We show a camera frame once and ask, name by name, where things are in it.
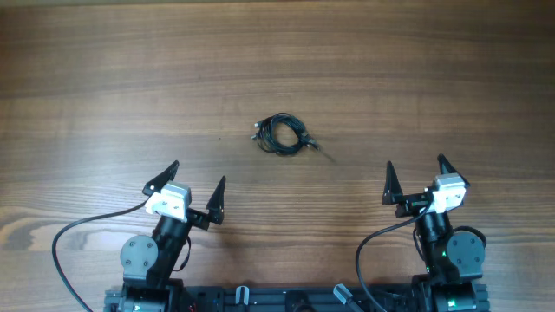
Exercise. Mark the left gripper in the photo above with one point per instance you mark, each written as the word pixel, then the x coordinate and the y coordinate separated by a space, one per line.
pixel 213 206

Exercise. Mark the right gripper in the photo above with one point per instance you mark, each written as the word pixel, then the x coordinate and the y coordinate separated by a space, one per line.
pixel 394 195

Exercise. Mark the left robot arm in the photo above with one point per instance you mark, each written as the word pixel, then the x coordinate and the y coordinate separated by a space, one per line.
pixel 149 261

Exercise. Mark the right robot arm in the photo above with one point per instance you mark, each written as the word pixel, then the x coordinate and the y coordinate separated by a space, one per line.
pixel 452 255

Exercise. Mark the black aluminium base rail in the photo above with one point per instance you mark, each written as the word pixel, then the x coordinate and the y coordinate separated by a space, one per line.
pixel 392 297

